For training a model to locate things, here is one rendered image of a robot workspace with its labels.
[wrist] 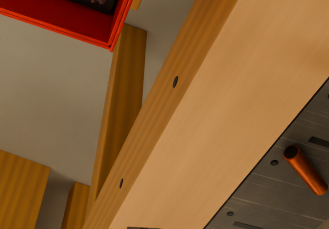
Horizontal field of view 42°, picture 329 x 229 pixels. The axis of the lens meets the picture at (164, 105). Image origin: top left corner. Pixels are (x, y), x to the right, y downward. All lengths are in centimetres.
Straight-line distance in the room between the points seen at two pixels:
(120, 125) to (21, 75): 68
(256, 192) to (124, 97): 64
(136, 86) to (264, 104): 76
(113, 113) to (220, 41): 71
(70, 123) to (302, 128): 136
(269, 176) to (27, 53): 118
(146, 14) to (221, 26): 103
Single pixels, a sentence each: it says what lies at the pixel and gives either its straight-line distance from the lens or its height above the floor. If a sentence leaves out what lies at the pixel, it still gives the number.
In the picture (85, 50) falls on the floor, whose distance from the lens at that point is 157.
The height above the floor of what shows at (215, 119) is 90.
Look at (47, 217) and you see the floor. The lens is 236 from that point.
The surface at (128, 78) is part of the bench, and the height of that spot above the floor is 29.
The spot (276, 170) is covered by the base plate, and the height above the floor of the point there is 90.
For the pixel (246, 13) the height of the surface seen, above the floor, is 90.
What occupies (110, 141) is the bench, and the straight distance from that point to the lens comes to 106.
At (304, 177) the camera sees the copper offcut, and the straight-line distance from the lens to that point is 59.
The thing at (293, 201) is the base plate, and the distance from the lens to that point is 67.
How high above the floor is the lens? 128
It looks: 49 degrees down
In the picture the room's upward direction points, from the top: 179 degrees counter-clockwise
